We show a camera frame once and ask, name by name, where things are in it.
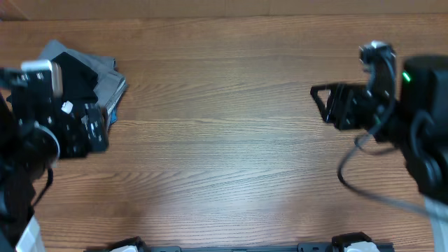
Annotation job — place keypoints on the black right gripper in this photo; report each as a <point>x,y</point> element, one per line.
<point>341,101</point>

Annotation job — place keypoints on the blue garment under shorts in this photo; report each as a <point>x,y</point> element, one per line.
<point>112,117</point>

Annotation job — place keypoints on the black t-shirt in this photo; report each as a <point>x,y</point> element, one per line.
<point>78,82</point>

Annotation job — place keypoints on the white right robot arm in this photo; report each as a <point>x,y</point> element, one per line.
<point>414,122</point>

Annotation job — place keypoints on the folded grey shorts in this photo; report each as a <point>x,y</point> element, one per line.
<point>111,84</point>

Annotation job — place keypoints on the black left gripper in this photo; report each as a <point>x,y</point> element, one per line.
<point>72,124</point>

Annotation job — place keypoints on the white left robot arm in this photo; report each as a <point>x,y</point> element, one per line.
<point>37,129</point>

